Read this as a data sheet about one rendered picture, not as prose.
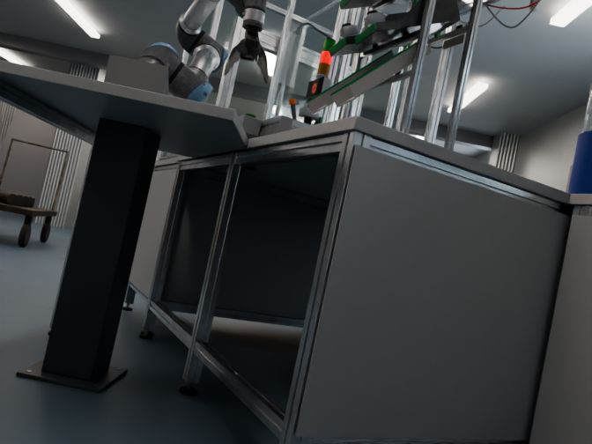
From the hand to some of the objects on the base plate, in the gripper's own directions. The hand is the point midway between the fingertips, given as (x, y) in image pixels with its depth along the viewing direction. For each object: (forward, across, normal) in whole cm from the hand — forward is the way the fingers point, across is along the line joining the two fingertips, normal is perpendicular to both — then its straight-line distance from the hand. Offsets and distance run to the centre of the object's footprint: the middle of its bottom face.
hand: (246, 79), depth 182 cm
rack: (+25, -44, +32) cm, 60 cm away
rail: (+25, -2, -24) cm, 34 cm away
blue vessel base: (+31, -115, +39) cm, 125 cm away
